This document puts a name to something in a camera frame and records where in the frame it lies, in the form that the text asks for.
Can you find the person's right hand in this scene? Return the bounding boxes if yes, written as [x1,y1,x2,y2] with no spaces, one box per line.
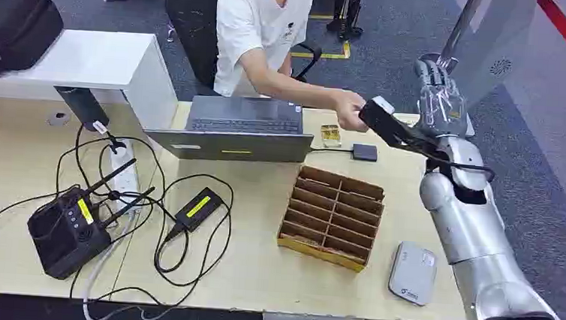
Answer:
[331,89,373,134]

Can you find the small black usb hub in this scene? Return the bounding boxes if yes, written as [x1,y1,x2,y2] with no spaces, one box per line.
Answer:
[351,143,379,163]

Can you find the thick white cable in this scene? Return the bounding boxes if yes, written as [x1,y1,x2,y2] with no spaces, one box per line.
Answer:
[81,210,176,320]

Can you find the black router cable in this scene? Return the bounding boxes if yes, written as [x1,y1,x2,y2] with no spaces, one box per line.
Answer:
[0,186,65,273]

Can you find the person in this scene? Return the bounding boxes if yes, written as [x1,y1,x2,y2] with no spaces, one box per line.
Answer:
[208,0,379,134]

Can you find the black bag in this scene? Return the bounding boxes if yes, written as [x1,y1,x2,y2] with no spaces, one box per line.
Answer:
[0,0,67,84]

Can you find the black router with antennas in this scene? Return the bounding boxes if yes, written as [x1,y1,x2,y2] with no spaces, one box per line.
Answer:
[23,151,158,287]

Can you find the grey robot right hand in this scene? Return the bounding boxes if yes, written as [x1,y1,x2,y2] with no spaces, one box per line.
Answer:
[410,54,473,140]

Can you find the round grey desk grommet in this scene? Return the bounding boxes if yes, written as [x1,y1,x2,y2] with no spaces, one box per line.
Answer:
[47,110,71,128]

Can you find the white desk shelf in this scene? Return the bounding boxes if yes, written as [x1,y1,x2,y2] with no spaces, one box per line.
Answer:
[0,23,184,132]

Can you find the black adapter with yellow label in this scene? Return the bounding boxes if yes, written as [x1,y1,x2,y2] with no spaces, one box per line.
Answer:
[173,185,225,235]

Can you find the black robot legs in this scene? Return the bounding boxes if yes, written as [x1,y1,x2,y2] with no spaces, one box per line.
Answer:
[325,0,367,41]

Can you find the white power strip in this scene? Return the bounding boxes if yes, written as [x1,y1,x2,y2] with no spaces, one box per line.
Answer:
[105,138,146,215]

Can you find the stack of cards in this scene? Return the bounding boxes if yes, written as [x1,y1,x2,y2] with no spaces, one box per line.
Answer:
[318,123,343,149]

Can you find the black hub cable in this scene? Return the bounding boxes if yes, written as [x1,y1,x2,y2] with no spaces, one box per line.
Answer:
[309,146,354,157]

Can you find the black cylinder post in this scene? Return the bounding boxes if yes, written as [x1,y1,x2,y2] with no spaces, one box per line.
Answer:
[50,86,113,134]

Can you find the black adapter cable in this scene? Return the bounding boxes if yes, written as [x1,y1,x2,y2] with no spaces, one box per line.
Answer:
[152,170,236,291]

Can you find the grey laptop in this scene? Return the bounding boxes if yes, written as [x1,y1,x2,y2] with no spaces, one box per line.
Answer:
[142,89,318,170]

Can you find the grey flat router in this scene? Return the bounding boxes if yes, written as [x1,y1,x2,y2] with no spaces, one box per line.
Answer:
[386,240,440,308]

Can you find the wooden card box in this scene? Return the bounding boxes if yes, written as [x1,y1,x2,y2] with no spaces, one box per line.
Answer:
[275,164,387,275]

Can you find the chrome stanchion post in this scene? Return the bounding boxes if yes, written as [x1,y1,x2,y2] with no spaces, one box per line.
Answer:
[413,0,487,86]

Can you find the silver standing panel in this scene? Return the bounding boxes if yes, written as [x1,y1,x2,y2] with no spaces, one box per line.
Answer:
[414,0,539,142]

